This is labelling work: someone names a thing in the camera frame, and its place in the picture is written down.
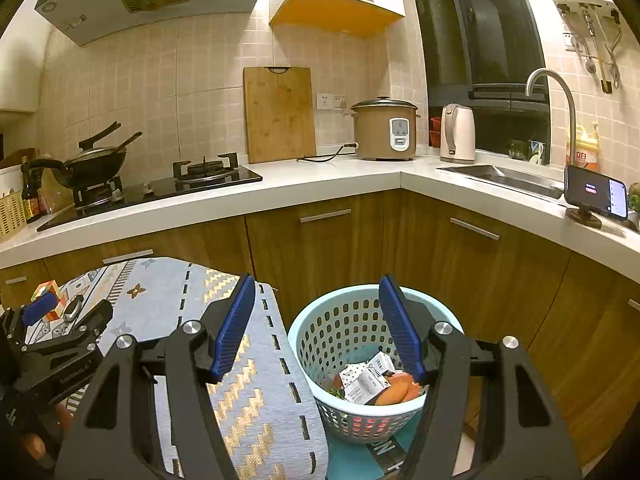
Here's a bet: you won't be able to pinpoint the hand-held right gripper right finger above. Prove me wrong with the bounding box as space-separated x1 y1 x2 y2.
378 275 583 480

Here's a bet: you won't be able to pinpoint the colourful puzzle cube tower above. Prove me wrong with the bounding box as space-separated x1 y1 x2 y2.
31 281 68 322

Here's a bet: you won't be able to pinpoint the metal water heater pipes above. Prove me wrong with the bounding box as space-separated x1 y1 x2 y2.
560 4 624 95

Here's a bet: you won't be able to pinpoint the yellow dish soap bottle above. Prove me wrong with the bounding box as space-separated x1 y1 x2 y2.
565 122 600 174

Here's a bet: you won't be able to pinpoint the grey range hood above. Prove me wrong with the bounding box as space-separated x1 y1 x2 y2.
34 0 281 47

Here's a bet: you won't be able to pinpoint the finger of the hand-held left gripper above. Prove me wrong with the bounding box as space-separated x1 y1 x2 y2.
22 299 115 361
0 292 58 347

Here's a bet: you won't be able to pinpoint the light blue plastic basket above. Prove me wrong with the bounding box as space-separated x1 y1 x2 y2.
287 284 465 447

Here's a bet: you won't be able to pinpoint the dark sauce bottle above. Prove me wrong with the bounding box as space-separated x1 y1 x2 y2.
20 156 42 224

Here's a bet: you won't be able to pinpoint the metal kitchen faucet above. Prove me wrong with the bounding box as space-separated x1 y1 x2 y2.
525 68 581 182

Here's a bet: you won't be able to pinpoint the black power cord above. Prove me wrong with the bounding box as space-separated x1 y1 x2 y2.
296 142 359 164

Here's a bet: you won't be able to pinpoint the wooden base cabinet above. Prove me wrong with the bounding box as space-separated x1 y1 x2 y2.
0 187 640 471

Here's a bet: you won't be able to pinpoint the orange bread roll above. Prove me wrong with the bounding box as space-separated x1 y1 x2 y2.
374 377 417 406

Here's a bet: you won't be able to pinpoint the cream electric kettle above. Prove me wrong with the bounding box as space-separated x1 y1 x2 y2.
440 103 476 164

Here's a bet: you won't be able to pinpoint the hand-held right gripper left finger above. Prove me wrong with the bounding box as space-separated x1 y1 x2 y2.
54 274 257 480

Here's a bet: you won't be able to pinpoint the beige slatted basket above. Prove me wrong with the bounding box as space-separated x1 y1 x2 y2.
0 191 27 244

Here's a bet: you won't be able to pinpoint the steel kitchen sink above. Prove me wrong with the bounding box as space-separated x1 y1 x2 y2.
437 164 566 200

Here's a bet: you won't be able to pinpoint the person's left hand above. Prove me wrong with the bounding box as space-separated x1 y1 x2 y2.
20 401 73 463

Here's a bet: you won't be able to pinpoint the grey patterned tablecloth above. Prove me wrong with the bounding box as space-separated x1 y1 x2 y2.
15 257 331 480

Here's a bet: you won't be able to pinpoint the brown rice cooker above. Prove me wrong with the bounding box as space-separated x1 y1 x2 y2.
351 96 420 162

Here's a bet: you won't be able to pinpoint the black wok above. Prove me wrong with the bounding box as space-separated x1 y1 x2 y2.
62 122 144 187

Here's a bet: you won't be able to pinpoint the black gas stove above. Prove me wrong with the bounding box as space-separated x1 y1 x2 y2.
37 152 264 232

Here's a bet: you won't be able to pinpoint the dark window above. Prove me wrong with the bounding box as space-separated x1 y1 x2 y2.
405 0 551 155

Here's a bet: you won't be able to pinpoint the wooden cutting board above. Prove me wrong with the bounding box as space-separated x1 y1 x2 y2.
243 66 317 164

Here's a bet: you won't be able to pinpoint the black smartphone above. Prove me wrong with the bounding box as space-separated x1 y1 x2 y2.
564 165 629 221

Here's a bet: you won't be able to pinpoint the black phone stand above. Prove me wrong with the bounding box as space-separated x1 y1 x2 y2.
565 207 604 230

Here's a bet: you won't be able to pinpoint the small crushed white carton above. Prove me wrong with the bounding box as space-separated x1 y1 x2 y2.
340 362 388 405

